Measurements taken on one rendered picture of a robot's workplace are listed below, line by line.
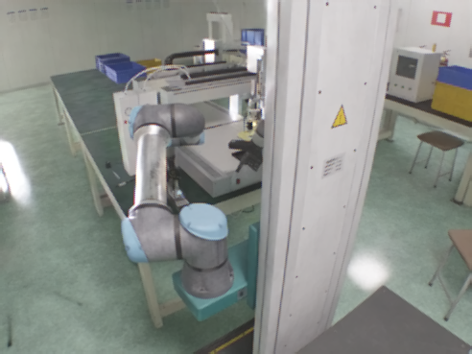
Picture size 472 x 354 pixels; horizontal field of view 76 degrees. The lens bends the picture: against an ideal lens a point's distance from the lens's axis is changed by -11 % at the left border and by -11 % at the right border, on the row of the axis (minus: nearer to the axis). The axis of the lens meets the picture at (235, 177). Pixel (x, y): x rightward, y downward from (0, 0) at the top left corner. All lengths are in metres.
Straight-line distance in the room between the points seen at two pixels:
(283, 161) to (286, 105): 0.11
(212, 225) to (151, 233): 0.15
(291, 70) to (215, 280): 0.56
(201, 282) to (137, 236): 0.22
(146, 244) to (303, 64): 0.53
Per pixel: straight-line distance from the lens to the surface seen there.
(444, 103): 3.74
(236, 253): 1.06
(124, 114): 1.89
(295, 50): 0.60
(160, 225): 0.83
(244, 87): 2.13
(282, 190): 0.69
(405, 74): 3.97
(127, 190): 1.89
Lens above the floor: 1.70
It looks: 29 degrees down
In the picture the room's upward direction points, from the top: straight up
